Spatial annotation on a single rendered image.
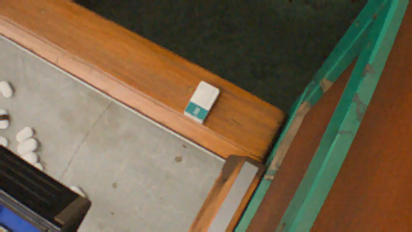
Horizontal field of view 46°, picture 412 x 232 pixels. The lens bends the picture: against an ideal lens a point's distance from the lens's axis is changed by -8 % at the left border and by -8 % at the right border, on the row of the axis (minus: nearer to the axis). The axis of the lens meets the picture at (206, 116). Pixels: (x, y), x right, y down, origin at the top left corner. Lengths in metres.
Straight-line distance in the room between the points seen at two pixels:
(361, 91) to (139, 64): 0.58
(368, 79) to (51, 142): 0.64
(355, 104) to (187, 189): 0.54
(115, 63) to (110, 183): 0.20
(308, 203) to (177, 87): 0.57
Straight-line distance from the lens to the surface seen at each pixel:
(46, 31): 0.94
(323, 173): 0.34
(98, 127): 0.89
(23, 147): 0.89
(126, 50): 0.90
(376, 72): 0.38
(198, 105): 0.85
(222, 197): 0.75
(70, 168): 0.89
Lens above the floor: 1.60
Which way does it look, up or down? 75 degrees down
